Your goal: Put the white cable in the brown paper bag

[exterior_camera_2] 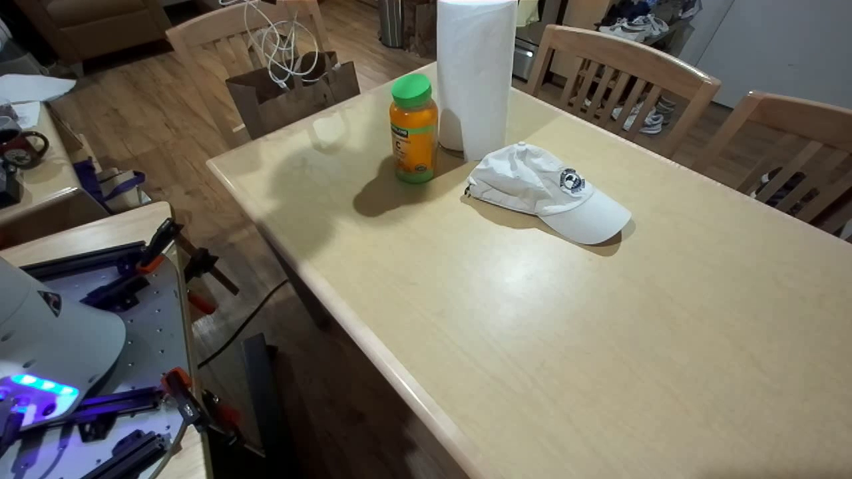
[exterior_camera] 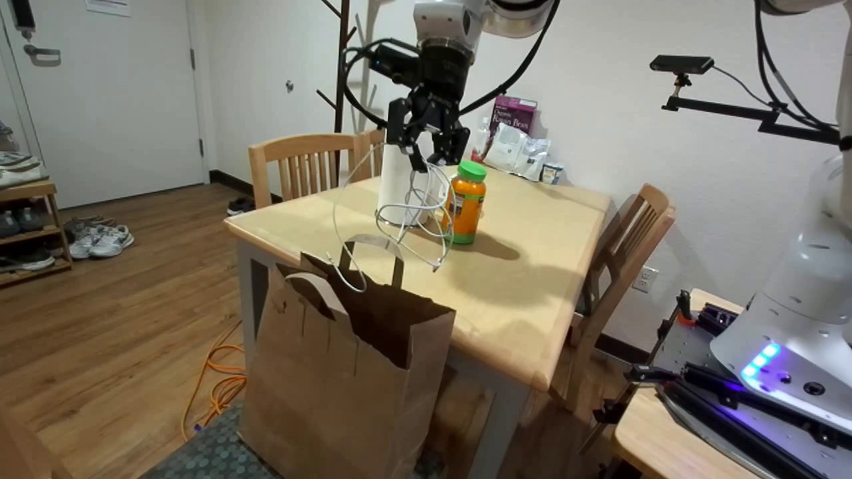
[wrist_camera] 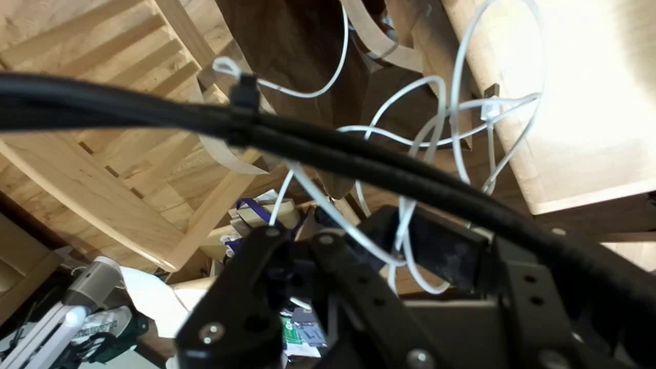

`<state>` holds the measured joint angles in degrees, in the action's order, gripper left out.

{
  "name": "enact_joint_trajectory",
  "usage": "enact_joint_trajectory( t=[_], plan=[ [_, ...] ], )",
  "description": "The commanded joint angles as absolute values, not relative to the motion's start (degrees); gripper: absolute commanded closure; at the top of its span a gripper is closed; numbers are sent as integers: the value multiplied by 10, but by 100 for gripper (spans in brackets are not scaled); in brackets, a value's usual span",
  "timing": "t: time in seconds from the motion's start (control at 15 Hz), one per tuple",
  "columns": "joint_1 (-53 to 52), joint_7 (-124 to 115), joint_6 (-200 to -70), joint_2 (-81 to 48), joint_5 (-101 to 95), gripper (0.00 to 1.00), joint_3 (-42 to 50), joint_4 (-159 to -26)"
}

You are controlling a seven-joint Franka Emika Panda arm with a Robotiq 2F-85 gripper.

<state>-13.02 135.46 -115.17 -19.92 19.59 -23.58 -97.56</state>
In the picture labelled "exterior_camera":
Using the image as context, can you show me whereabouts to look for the black hanging cables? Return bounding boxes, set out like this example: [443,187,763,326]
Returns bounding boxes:
[753,0,842,137]

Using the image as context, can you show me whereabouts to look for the orange juice bottle green cap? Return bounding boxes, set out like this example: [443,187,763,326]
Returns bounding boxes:
[443,158,490,251]

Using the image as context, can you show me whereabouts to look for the light wooden dining table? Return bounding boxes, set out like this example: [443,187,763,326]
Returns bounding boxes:
[225,158,615,479]

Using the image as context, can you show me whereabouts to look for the wooden shoe rack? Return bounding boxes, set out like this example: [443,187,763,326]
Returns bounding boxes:
[0,177,76,291]

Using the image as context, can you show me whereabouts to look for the purple bag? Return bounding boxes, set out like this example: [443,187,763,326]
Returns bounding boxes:
[490,92,542,137]

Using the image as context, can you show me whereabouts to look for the dark grey rug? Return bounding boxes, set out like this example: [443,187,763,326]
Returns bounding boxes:
[142,403,262,479]

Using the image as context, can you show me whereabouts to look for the white sneaker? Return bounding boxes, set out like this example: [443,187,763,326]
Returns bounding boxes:
[65,223,112,261]
[89,221,140,261]

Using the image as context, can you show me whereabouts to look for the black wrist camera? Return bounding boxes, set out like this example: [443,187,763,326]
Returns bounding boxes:
[367,42,420,89]

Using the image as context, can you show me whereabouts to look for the orange extension cable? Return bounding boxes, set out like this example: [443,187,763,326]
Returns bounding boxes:
[182,323,250,442]

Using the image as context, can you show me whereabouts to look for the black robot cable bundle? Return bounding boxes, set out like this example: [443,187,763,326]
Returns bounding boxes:
[337,0,564,132]

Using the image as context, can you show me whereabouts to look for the white usb cable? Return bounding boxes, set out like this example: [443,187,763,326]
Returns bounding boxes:
[331,144,456,299]

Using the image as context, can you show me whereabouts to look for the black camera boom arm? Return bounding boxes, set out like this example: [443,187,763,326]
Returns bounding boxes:
[660,89,842,150]

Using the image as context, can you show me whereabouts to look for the metal door handle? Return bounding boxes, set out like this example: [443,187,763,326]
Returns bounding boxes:
[22,42,65,69]

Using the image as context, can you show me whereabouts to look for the black red bar clamp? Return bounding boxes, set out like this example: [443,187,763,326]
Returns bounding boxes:
[676,291,740,335]

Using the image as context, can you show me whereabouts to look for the light wooden slat-back chair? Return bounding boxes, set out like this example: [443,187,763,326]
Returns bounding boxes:
[249,132,362,211]
[556,183,679,423]
[349,128,391,183]

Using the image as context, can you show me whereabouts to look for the black camera on boom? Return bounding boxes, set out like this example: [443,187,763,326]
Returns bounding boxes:
[648,54,717,92]

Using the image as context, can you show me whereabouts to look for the white wall outlet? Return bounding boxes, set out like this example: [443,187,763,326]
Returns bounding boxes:
[632,265,660,295]

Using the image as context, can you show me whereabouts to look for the light wooden side table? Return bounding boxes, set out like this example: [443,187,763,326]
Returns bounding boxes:
[612,287,852,479]

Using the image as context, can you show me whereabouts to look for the white door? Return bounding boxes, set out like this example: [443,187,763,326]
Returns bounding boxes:
[0,0,207,211]

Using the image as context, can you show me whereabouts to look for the white plastic bag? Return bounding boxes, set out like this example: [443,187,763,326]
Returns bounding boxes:
[482,122,570,183]

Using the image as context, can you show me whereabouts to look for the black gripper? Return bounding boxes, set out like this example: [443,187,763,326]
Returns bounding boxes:
[386,38,476,174]

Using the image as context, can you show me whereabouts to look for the brown paper bag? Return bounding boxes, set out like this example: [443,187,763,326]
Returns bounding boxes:
[238,238,458,479]

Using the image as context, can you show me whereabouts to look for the dark wooden coat rack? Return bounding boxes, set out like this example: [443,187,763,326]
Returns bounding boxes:
[317,0,382,137]

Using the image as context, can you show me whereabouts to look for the black orange bar clamp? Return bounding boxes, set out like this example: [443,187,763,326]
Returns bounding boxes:
[593,363,696,427]

